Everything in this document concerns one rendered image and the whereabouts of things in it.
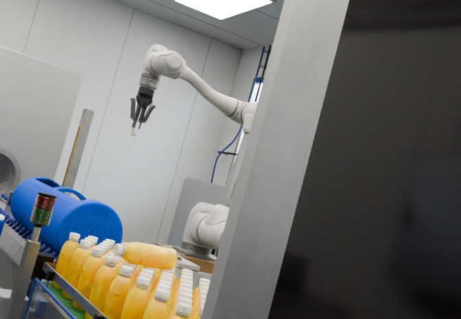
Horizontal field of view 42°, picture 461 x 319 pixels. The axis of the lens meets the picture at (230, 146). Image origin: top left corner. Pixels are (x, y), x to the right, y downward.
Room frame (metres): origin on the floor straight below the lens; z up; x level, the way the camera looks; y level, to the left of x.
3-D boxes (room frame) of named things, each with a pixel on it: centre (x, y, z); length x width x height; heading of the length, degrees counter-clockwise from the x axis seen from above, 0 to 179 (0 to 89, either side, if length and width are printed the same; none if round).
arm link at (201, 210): (3.08, 0.03, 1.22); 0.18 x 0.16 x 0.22; 29
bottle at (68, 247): (2.31, 0.49, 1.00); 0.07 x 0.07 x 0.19
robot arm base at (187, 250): (3.10, 0.05, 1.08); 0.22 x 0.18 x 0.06; 30
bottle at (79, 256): (2.20, 0.42, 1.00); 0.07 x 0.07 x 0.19
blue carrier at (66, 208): (2.89, 0.70, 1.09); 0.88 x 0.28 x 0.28; 32
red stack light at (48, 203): (1.97, 0.54, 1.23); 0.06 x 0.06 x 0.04
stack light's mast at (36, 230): (1.97, 0.54, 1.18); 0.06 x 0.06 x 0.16
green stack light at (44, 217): (1.97, 0.54, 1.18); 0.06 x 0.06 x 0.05
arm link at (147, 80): (2.81, 0.45, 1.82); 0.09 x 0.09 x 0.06
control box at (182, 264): (2.46, 0.09, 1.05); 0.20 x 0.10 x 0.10; 32
